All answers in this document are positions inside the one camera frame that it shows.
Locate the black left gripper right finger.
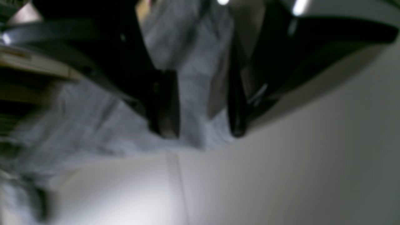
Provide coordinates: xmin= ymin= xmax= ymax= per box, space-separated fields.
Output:
xmin=227 ymin=0 xmax=399 ymax=137

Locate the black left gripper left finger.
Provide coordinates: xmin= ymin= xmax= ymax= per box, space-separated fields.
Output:
xmin=2 ymin=0 xmax=180 ymax=139

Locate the grey T-shirt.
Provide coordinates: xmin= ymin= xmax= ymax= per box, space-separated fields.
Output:
xmin=1 ymin=0 xmax=235 ymax=225

